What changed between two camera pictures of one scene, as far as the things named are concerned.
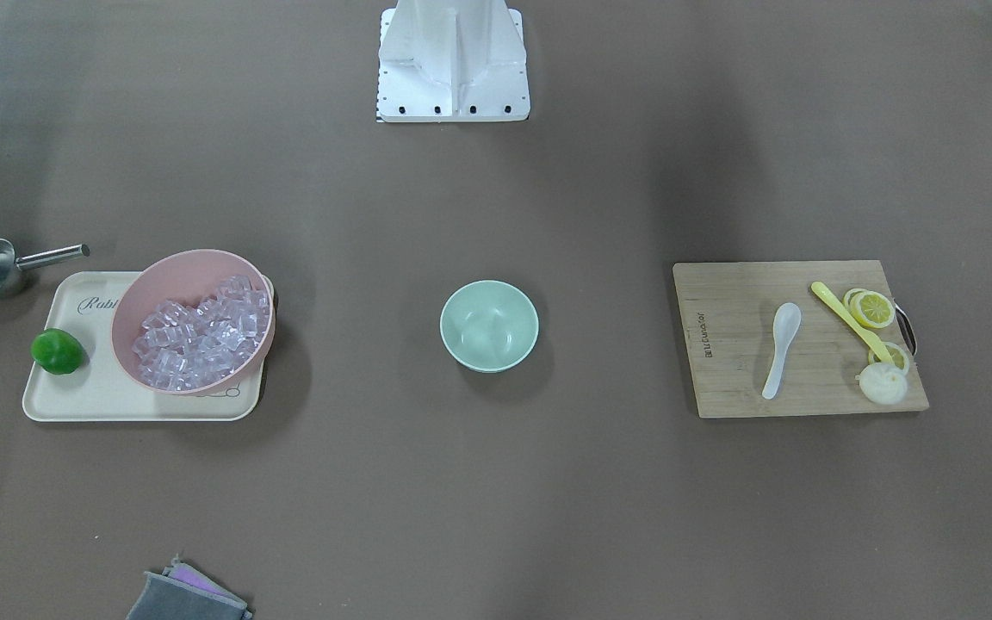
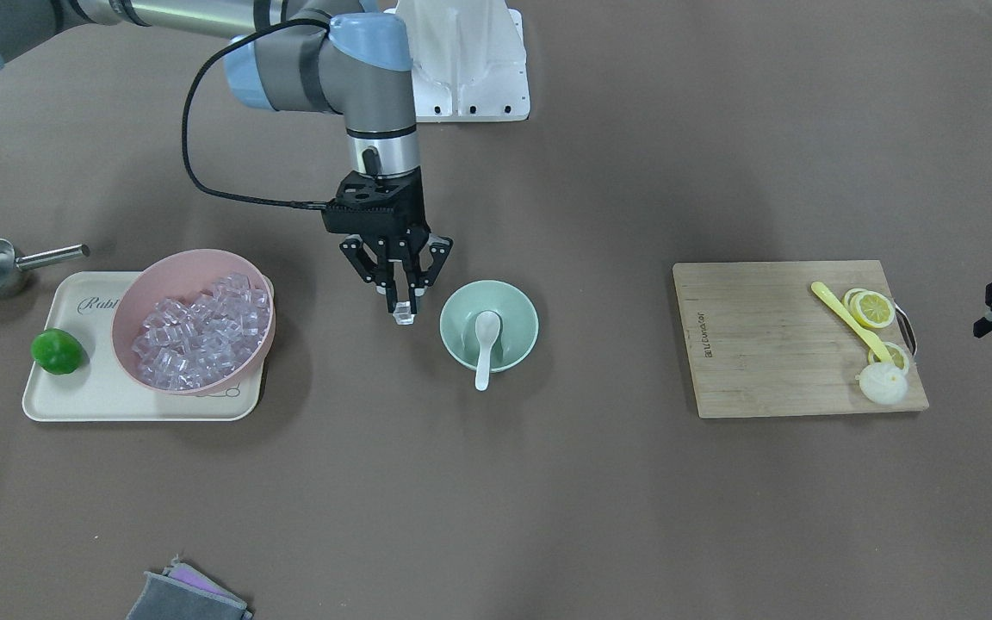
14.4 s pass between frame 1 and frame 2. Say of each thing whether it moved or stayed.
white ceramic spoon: moved
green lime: stayed
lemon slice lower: stayed
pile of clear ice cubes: stayed
